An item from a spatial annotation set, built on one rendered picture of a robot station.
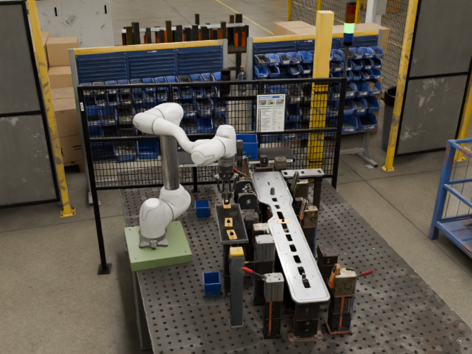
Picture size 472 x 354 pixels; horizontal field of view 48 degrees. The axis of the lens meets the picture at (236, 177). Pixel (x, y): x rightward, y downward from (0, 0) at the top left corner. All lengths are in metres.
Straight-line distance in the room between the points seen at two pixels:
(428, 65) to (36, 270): 4.30
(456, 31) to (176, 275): 4.08
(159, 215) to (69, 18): 6.73
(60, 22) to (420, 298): 7.78
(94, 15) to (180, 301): 7.20
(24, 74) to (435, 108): 4.22
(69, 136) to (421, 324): 4.21
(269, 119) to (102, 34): 6.13
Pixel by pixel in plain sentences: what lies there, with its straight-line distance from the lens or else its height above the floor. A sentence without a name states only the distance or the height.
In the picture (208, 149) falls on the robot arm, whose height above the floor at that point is 1.60.
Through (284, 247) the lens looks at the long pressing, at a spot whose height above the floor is 1.00.
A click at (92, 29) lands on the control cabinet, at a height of 0.79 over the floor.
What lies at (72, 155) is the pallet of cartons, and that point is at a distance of 6.10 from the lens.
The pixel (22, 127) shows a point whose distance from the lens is 5.03.
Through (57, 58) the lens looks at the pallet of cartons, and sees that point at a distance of 7.58.
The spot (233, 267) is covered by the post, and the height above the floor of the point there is 1.09.
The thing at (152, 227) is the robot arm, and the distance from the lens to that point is 3.29.
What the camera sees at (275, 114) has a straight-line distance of 3.94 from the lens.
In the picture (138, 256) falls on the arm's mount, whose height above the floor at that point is 0.77.
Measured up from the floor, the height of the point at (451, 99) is 0.76.
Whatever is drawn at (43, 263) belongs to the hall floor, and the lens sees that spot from 4.76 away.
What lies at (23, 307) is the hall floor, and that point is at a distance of 4.35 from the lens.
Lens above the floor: 2.65
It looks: 27 degrees down
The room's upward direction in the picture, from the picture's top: straight up
